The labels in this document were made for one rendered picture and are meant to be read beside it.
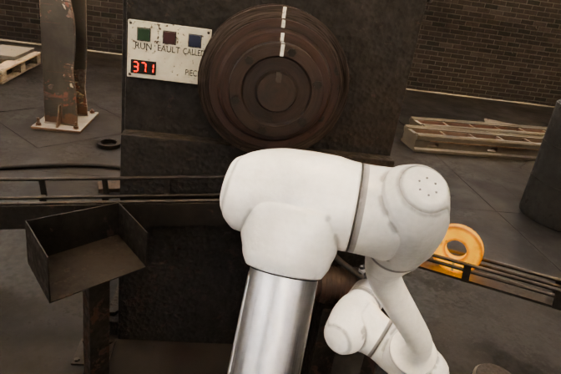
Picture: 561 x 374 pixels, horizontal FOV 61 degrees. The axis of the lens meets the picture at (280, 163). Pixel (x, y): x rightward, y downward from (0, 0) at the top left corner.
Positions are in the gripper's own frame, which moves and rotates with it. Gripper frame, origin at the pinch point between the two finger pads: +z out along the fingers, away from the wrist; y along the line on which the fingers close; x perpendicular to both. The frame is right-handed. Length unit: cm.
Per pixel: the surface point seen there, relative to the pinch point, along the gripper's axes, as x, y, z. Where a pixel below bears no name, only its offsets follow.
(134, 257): -7, -65, -41
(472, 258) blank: -0.2, 20.1, 14.5
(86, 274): -7, -70, -54
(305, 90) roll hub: 42, -37, 1
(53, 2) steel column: 21, -320, 119
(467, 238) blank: 5.5, 17.0, 14.9
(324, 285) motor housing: -20.4, -19.8, -1.4
